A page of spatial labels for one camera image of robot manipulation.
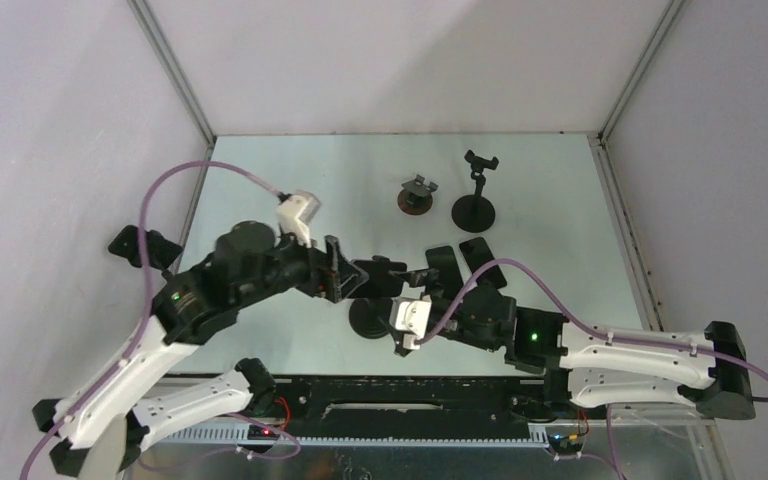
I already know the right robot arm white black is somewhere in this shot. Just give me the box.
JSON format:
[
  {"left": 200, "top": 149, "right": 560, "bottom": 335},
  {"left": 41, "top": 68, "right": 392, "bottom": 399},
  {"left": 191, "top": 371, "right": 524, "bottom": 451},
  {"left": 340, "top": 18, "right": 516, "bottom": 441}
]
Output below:
[{"left": 382, "top": 281, "right": 756, "bottom": 420}]

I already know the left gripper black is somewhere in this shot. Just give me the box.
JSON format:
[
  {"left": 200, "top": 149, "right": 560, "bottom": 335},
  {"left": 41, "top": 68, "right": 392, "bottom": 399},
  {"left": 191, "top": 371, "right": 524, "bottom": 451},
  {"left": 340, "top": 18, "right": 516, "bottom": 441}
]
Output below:
[{"left": 234, "top": 223, "right": 367, "bottom": 311}]

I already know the brown round phone stand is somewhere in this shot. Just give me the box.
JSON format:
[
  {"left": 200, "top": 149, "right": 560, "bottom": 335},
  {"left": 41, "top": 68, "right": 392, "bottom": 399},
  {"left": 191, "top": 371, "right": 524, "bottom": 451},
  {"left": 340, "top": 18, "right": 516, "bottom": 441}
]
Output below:
[{"left": 397, "top": 174, "right": 439, "bottom": 216}]

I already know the black phone pink case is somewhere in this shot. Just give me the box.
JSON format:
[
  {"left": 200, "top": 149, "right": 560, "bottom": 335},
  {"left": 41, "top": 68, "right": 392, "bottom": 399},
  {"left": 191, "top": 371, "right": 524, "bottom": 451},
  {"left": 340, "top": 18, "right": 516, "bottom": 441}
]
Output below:
[{"left": 350, "top": 256, "right": 407, "bottom": 299}]

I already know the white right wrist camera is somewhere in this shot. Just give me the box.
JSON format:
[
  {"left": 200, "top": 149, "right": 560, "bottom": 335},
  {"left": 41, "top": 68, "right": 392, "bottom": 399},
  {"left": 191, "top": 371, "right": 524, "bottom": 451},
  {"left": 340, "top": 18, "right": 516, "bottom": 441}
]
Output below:
[{"left": 389, "top": 297, "right": 430, "bottom": 339}]

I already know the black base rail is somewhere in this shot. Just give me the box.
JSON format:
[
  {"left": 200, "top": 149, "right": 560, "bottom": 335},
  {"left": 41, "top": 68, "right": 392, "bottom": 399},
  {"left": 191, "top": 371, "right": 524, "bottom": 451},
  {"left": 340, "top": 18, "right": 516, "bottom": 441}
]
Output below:
[{"left": 214, "top": 374, "right": 597, "bottom": 442}]

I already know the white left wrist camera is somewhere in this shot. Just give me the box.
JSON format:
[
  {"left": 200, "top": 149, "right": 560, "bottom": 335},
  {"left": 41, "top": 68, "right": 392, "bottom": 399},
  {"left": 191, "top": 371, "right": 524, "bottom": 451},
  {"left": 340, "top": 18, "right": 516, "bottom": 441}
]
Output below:
[{"left": 276, "top": 190, "right": 321, "bottom": 248}]

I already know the black smartphone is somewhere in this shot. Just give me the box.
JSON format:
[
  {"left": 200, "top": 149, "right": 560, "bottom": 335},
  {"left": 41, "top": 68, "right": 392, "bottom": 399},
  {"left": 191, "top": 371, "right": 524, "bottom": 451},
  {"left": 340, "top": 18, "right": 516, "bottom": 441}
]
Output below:
[{"left": 458, "top": 236, "right": 508, "bottom": 289}]

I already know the grey cable duct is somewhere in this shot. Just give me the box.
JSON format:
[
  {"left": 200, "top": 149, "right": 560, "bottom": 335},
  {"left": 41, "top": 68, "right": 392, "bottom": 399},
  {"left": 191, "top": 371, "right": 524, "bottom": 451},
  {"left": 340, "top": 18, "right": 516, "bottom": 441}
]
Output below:
[{"left": 158, "top": 422, "right": 561, "bottom": 448}]

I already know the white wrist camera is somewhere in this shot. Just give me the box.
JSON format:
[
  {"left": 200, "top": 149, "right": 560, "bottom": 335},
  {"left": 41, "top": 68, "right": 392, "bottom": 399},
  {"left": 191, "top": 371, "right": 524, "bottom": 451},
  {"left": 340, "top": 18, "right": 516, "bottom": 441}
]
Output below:
[
  {"left": 389, "top": 297, "right": 430, "bottom": 339},
  {"left": 276, "top": 190, "right": 321, "bottom": 248}
]

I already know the small teal phone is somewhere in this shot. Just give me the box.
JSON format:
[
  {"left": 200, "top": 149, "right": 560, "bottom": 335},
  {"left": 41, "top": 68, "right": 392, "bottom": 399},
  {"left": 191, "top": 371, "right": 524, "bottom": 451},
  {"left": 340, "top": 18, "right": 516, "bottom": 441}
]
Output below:
[{"left": 425, "top": 245, "right": 464, "bottom": 299}]

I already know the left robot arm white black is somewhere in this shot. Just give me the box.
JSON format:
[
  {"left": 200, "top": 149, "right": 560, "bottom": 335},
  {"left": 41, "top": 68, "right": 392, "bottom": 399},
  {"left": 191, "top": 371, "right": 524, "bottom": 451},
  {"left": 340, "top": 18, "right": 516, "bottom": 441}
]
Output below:
[{"left": 33, "top": 221, "right": 369, "bottom": 478}]

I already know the black round-base phone stand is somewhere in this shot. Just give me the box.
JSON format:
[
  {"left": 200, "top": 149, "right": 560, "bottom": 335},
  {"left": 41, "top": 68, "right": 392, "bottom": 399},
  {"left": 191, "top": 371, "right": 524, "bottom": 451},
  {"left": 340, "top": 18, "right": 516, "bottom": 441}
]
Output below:
[{"left": 451, "top": 150, "right": 499, "bottom": 233}]

